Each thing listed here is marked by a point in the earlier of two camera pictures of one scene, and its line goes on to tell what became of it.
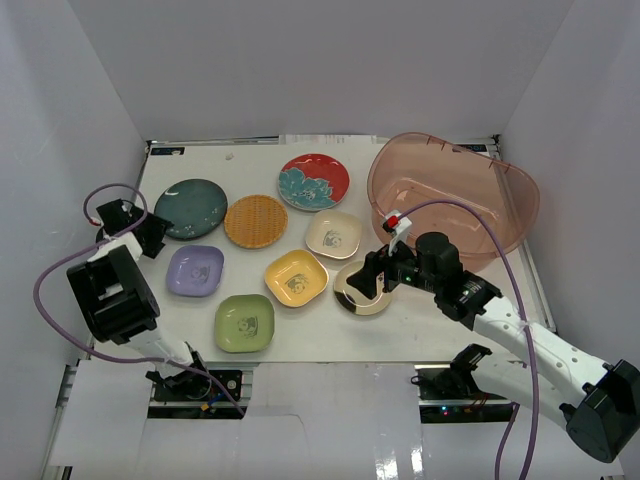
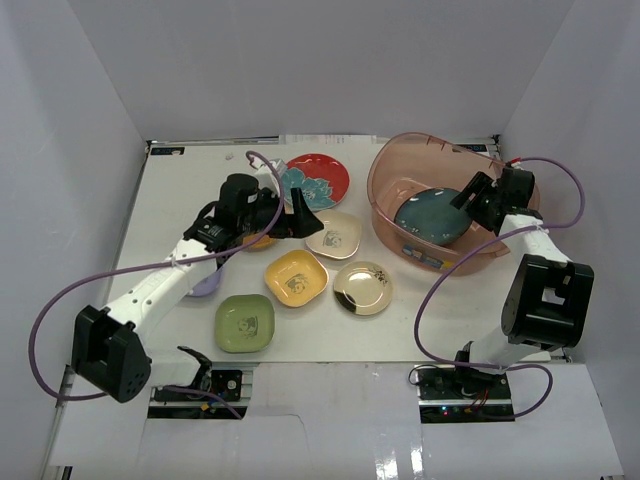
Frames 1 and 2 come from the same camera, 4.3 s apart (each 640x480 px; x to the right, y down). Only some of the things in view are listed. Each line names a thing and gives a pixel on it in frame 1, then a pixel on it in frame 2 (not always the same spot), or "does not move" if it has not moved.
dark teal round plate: x=197 y=209 to x=429 y=215
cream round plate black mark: x=353 y=300 does not move
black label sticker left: x=168 y=151 does not move
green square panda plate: x=244 y=323 does not move
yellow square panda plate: x=294 y=277 does not move
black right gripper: x=381 y=261 to x=477 y=186
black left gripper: x=147 y=232 to x=289 y=220
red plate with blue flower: x=313 y=182 does not move
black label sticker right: x=474 y=147 does not move
